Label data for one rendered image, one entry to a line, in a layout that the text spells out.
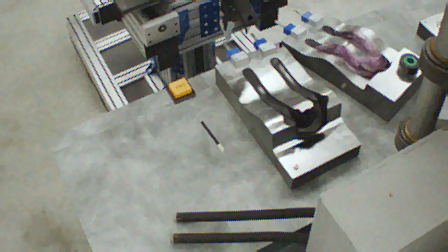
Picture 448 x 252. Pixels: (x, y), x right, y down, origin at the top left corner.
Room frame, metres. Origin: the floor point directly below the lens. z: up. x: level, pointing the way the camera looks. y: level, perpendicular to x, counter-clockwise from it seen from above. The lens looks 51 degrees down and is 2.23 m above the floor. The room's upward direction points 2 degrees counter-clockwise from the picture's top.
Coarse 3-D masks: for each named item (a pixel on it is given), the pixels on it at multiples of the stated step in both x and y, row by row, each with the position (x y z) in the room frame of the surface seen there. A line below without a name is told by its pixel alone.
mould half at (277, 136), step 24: (216, 72) 1.34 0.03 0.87; (240, 72) 1.32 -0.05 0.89; (264, 72) 1.32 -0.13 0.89; (240, 96) 1.21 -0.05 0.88; (288, 96) 1.19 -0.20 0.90; (336, 96) 1.16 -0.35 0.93; (264, 120) 1.07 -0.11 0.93; (336, 120) 1.11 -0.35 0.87; (264, 144) 1.05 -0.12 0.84; (288, 144) 1.03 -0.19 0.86; (312, 144) 1.03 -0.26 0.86; (336, 144) 1.02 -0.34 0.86; (360, 144) 1.02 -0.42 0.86; (288, 168) 0.94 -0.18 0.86; (312, 168) 0.94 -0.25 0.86
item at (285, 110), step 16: (272, 64) 1.35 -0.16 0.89; (256, 80) 1.28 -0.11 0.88; (288, 80) 1.28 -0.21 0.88; (272, 96) 1.21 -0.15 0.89; (320, 96) 1.15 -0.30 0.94; (288, 112) 1.11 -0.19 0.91; (304, 112) 1.08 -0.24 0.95; (320, 112) 1.13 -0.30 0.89; (304, 128) 1.08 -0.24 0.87; (320, 128) 1.07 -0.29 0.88
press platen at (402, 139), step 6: (402, 120) 0.76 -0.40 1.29; (408, 120) 0.75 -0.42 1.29; (438, 120) 0.76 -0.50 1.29; (444, 120) 0.76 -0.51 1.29; (402, 126) 0.74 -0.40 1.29; (438, 126) 0.74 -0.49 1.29; (444, 126) 0.74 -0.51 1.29; (396, 132) 0.74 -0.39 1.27; (402, 132) 0.72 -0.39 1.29; (408, 132) 0.72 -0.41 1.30; (396, 138) 0.73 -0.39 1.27; (402, 138) 0.71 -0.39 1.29; (408, 138) 0.71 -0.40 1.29; (414, 138) 0.70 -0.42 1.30; (396, 144) 0.72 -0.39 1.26; (402, 144) 0.70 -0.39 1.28; (408, 144) 0.69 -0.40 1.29
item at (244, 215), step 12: (180, 216) 0.81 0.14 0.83; (192, 216) 0.80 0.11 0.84; (204, 216) 0.80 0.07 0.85; (216, 216) 0.79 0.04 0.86; (228, 216) 0.78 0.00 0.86; (240, 216) 0.78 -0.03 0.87; (252, 216) 0.77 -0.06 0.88; (264, 216) 0.77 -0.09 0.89; (276, 216) 0.76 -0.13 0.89; (288, 216) 0.75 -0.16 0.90; (300, 216) 0.75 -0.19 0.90
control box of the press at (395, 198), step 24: (432, 144) 0.55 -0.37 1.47; (384, 168) 0.51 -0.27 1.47; (408, 168) 0.51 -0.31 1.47; (432, 168) 0.50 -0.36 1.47; (336, 192) 0.47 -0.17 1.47; (360, 192) 0.46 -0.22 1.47; (384, 192) 0.46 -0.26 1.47; (408, 192) 0.46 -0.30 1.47; (432, 192) 0.45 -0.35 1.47; (336, 216) 0.42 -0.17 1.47; (360, 216) 0.42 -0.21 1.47; (384, 216) 0.42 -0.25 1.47; (408, 216) 0.41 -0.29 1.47; (432, 216) 0.41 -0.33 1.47; (312, 240) 0.45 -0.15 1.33; (336, 240) 0.40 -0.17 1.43; (360, 240) 0.38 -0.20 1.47; (384, 240) 0.37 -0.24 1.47; (408, 240) 0.37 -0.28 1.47; (432, 240) 0.39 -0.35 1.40
